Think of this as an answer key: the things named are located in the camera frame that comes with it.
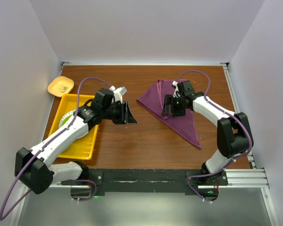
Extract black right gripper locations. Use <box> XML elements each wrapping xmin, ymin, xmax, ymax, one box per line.
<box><xmin>162</xmin><ymin>94</ymin><xmax>186</xmax><ymax>117</ymax></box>

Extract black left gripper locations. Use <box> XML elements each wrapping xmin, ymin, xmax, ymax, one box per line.
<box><xmin>101</xmin><ymin>100</ymin><xmax>136</xmax><ymax>125</ymax></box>

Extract purple cloth napkin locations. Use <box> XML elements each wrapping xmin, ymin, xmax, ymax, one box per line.
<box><xmin>137</xmin><ymin>80</ymin><xmax>201</xmax><ymax>149</ymax></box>

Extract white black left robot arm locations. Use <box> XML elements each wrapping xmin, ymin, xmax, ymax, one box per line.
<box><xmin>15</xmin><ymin>87</ymin><xmax>137</xmax><ymax>194</ymax></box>

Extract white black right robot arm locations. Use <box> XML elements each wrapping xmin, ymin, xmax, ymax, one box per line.
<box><xmin>161</xmin><ymin>81</ymin><xmax>253</xmax><ymax>185</ymax></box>

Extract yellow plastic tray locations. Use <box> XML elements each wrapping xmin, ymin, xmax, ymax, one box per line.
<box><xmin>49</xmin><ymin>94</ymin><xmax>98</xmax><ymax>161</ymax></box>

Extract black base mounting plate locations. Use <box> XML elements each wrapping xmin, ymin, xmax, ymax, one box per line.
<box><xmin>88</xmin><ymin>169</ymin><xmax>228</xmax><ymax>200</ymax></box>

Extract green white plate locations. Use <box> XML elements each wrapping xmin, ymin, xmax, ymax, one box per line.
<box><xmin>58</xmin><ymin>110</ymin><xmax>75</xmax><ymax>128</ymax></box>

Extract yellow square bowl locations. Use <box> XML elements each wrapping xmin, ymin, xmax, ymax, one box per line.
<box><xmin>47</xmin><ymin>76</ymin><xmax>75</xmax><ymax>97</ymax></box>

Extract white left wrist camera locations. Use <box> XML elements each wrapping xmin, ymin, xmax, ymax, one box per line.
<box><xmin>109</xmin><ymin>86</ymin><xmax>127</xmax><ymax>103</ymax></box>

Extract aluminium frame rail right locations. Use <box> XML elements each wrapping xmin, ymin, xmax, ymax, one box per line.
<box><xmin>220</xmin><ymin>62</ymin><xmax>257</xmax><ymax>169</ymax></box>

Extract aluminium frame rail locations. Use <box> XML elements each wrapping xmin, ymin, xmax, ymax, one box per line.
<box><xmin>220</xmin><ymin>62</ymin><xmax>257</xmax><ymax>169</ymax></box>
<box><xmin>21</xmin><ymin>168</ymin><xmax>270</xmax><ymax>189</ymax></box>

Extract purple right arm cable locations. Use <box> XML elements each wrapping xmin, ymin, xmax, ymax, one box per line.
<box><xmin>173</xmin><ymin>70</ymin><xmax>254</xmax><ymax>203</ymax></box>

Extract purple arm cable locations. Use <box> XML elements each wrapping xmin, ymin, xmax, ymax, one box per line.
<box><xmin>0</xmin><ymin>77</ymin><xmax>114</xmax><ymax>221</ymax></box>
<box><xmin>173</xmin><ymin>70</ymin><xmax>254</xmax><ymax>203</ymax></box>

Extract aluminium frame rail front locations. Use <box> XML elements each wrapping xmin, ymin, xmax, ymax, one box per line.
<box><xmin>21</xmin><ymin>168</ymin><xmax>270</xmax><ymax>189</ymax></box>

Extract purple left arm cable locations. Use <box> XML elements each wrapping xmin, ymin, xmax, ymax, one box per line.
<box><xmin>0</xmin><ymin>77</ymin><xmax>114</xmax><ymax>221</ymax></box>

